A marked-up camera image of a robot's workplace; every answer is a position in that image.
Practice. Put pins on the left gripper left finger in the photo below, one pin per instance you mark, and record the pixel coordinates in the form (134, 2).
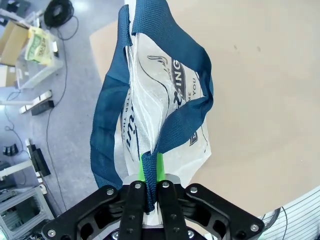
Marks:
(105, 215)

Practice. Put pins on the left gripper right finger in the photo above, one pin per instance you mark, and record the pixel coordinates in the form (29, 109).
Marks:
(200, 215)

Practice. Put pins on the yellow green printed bag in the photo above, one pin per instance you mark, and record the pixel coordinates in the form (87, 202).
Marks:
(38, 47)

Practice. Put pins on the white and black foot bar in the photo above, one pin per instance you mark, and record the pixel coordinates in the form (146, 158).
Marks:
(37, 102)
(38, 160)

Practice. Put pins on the white ribbed panel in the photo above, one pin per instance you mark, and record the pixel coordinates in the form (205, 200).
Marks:
(297, 220)

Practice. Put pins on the small black clips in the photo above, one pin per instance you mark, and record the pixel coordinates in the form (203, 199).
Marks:
(10, 150)

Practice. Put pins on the clear plastic storage bin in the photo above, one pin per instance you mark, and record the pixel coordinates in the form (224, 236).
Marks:
(47, 72)

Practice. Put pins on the brown cardboard box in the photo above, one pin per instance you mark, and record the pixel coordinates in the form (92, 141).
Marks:
(11, 42)

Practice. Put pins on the aluminium profile frame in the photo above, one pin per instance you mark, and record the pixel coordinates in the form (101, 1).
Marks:
(22, 212)

